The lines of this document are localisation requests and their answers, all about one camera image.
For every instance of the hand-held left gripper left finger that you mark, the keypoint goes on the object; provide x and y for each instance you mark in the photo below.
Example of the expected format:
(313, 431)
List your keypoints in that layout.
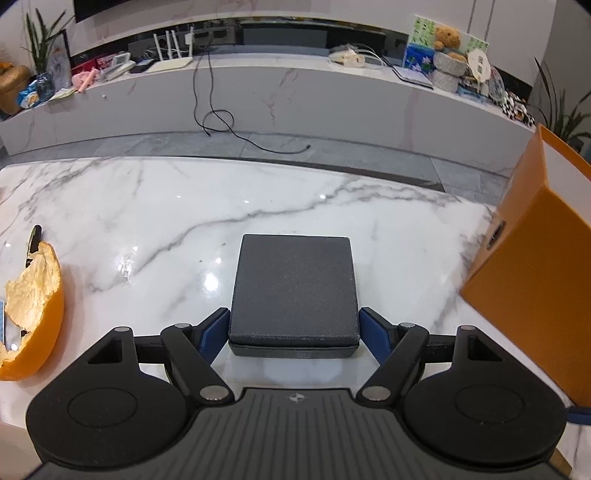
(214, 330)

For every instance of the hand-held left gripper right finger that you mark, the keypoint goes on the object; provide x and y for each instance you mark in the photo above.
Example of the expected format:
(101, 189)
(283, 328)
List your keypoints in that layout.
(371, 330)

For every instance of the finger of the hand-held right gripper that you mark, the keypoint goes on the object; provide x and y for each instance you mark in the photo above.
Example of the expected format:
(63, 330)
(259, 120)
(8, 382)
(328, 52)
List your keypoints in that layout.
(581, 414)

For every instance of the black square box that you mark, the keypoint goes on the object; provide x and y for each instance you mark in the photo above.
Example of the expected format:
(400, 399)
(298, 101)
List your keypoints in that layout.
(295, 286)

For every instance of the orange storage box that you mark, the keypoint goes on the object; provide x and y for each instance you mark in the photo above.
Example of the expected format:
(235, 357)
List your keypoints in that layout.
(531, 277)

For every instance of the orange pomelo peel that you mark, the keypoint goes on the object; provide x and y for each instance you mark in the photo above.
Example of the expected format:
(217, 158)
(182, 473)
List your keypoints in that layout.
(48, 314)

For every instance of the black slim tool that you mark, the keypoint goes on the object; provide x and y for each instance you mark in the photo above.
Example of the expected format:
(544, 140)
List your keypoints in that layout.
(33, 240)

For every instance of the blue white packet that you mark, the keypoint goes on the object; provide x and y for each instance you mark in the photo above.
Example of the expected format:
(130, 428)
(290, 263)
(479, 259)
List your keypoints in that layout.
(7, 327)

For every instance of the marble tv console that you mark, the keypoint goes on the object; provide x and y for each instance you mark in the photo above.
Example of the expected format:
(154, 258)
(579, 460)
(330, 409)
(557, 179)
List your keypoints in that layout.
(323, 101)

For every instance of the grey knitted basket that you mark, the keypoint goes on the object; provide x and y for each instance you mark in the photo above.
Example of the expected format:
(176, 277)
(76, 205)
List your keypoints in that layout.
(450, 62)
(445, 81)

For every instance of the black white checkered cloth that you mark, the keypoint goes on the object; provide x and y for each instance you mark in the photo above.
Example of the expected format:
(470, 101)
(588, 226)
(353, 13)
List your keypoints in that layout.
(516, 107)

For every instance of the white wifi router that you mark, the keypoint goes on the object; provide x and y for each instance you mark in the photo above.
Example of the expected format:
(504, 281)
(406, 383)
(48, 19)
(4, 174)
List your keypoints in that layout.
(171, 64)

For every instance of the white power strip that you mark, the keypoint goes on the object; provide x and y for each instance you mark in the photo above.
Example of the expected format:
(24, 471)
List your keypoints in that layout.
(346, 56)

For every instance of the blue white plate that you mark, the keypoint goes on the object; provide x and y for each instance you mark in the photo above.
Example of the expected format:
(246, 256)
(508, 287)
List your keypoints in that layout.
(496, 84)

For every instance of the tall green leafy plant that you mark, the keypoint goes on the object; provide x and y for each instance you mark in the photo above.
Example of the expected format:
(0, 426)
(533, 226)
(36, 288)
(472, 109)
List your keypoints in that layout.
(561, 120)

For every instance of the pink toy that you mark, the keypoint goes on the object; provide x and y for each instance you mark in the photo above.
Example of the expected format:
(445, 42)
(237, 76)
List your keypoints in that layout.
(85, 78)

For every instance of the round paper fan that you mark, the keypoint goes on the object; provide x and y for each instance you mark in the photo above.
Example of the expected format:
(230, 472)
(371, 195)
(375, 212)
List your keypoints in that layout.
(479, 64)

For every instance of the blue snack packet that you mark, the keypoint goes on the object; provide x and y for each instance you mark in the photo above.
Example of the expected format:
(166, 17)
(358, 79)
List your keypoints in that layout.
(32, 92)

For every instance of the brown teddy bear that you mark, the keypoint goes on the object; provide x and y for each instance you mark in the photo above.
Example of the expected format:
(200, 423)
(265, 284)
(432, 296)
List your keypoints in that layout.
(447, 38)

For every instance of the floral picture card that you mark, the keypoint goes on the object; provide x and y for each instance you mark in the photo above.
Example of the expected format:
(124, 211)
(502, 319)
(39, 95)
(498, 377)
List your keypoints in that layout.
(422, 30)

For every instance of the framed picture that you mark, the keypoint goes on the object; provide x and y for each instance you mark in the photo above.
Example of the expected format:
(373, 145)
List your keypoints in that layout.
(60, 64)

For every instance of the gold round vase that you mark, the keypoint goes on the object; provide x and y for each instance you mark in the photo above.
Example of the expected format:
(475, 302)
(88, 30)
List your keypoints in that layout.
(9, 87)

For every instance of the green plant in blue vase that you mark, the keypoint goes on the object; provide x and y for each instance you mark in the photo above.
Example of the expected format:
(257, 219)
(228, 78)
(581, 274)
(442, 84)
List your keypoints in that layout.
(41, 41)

